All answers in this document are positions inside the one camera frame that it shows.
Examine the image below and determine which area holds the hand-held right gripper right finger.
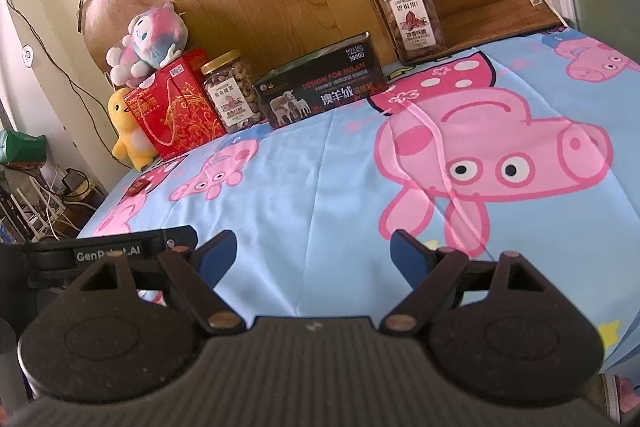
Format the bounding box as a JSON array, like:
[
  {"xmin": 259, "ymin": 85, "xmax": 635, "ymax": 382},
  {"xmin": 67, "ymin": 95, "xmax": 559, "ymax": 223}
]
[{"xmin": 382, "ymin": 229, "xmax": 566, "ymax": 337}]

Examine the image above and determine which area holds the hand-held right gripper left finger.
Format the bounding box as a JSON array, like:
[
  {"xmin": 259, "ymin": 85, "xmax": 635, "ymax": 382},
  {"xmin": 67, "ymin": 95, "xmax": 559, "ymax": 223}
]
[{"xmin": 65, "ymin": 229, "xmax": 246, "ymax": 337}]

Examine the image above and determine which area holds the black box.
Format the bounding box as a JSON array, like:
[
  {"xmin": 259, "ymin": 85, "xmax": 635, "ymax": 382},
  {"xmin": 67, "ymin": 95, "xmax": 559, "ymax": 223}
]
[{"xmin": 252, "ymin": 32, "xmax": 388, "ymax": 130}]

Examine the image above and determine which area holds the small red packet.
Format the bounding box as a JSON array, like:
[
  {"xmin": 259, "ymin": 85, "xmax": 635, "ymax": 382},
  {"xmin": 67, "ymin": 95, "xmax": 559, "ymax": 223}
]
[{"xmin": 125, "ymin": 178, "xmax": 153, "ymax": 198}]

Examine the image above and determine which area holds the yellow duck plush toy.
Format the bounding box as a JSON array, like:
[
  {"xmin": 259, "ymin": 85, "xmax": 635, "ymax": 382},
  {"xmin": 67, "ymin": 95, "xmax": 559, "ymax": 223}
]
[{"xmin": 107, "ymin": 88, "xmax": 161, "ymax": 172}]

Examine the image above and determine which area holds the green bag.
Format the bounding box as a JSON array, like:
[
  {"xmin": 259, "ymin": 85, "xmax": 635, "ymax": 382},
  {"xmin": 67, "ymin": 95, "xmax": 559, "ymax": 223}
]
[{"xmin": 0, "ymin": 129, "xmax": 48, "ymax": 168}]

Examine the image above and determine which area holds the red gift box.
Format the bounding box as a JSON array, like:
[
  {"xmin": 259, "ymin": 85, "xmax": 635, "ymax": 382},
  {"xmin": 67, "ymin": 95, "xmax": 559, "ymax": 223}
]
[{"xmin": 123, "ymin": 48, "xmax": 228, "ymax": 161}]

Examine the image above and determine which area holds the cashew nut jar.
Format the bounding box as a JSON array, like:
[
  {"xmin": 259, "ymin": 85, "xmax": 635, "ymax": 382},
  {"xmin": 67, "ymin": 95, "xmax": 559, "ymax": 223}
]
[{"xmin": 200, "ymin": 49, "xmax": 263, "ymax": 135}]

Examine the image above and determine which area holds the pink plush toy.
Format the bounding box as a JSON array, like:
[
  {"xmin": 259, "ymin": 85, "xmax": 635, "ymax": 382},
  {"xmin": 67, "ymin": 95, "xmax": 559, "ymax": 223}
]
[{"xmin": 106, "ymin": 3, "xmax": 190, "ymax": 88}]

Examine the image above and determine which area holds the pecan nut jar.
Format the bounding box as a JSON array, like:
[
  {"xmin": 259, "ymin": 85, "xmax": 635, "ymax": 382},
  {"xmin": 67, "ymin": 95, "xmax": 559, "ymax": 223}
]
[{"xmin": 375, "ymin": 0, "xmax": 447, "ymax": 65}]

